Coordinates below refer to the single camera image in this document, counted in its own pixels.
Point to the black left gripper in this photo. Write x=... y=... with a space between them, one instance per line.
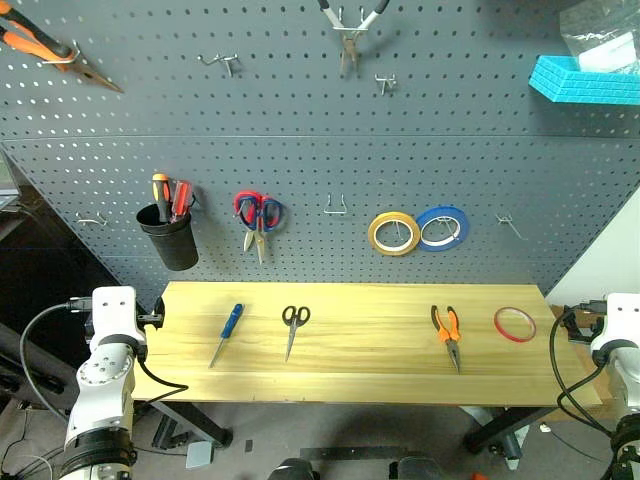
x=145 y=317

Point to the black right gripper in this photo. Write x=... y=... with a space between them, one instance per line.
x=586 y=327

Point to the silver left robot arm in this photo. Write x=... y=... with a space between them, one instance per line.
x=102 y=385

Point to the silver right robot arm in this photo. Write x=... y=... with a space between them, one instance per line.
x=624 y=380

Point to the red tape roll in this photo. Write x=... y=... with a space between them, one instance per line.
x=497 y=320

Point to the black cup holder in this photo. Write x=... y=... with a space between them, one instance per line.
x=170 y=240

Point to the black table leg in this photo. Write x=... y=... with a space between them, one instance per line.
x=200 y=420
x=510 y=425

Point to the silver pegboard hook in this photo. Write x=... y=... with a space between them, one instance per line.
x=92 y=220
x=398 y=232
x=220 y=60
x=510 y=222
x=446 y=219
x=65 y=59
x=335 y=212
x=351 y=28
x=386 y=82

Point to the orange black needle-nose pliers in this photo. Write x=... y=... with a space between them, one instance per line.
x=449 y=332

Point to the grey metal box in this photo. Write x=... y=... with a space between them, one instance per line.
x=200 y=454

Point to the blue tape roll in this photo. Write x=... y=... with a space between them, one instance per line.
x=462 y=222

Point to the dark rounded shape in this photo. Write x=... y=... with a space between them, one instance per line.
x=292 y=471
x=415 y=469

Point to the yellow tape roll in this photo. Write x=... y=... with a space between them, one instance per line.
x=375 y=241

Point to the grey metal pegboard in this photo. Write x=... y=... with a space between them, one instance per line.
x=320 y=150

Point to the black flat metal bar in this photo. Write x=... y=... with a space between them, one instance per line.
x=345 y=453

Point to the cyan plastic bin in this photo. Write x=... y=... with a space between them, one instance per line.
x=580 y=85

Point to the clear plastic bag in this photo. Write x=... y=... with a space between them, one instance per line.
x=602 y=37

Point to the large orange black long-nose pliers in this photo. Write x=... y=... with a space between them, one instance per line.
x=37 y=42

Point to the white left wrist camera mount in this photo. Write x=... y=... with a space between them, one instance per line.
x=114 y=317

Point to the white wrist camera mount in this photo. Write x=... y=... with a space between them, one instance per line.
x=621 y=322
x=114 y=317

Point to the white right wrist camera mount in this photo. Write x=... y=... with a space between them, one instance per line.
x=621 y=322

